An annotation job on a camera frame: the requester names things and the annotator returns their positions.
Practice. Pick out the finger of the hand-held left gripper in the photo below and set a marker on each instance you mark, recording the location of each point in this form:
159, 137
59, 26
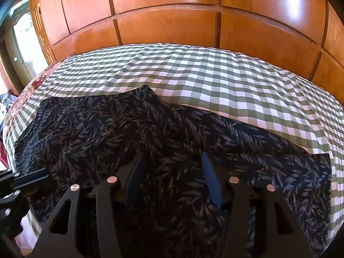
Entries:
32, 180

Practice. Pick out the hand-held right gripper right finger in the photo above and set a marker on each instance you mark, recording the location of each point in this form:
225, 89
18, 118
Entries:
212, 184

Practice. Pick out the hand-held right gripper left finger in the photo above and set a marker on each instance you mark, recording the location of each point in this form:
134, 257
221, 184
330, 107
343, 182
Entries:
133, 178

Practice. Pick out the dark leaf print pants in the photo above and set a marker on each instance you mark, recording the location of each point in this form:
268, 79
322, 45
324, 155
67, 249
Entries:
174, 139

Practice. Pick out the red cloth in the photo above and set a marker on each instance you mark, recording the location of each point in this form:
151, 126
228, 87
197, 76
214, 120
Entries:
2, 156

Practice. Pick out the floral cloth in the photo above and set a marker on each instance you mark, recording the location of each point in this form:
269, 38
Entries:
4, 102

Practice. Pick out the floral quilt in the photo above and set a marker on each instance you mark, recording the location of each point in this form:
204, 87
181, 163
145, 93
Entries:
35, 83

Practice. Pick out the green checkered bedsheet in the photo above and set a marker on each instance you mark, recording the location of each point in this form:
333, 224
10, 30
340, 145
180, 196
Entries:
215, 80

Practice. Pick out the glass door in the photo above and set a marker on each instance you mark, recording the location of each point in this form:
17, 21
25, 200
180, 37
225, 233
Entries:
24, 40

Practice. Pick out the wooden wardrobe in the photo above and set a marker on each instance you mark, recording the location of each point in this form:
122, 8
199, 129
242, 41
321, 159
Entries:
161, 5

